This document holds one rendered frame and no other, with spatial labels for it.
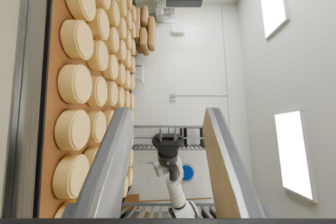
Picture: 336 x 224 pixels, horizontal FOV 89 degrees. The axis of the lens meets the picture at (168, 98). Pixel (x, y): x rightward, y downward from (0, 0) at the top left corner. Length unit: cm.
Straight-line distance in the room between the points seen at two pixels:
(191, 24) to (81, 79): 505
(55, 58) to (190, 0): 69
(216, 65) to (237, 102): 112
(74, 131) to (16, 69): 11
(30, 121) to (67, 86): 8
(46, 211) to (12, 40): 21
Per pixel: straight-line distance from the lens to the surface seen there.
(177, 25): 505
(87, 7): 28
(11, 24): 31
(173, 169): 79
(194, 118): 435
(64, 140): 23
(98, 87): 29
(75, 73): 23
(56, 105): 23
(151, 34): 411
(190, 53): 479
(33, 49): 30
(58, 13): 26
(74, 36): 24
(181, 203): 95
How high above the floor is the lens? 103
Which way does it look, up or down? level
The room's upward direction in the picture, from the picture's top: 90 degrees clockwise
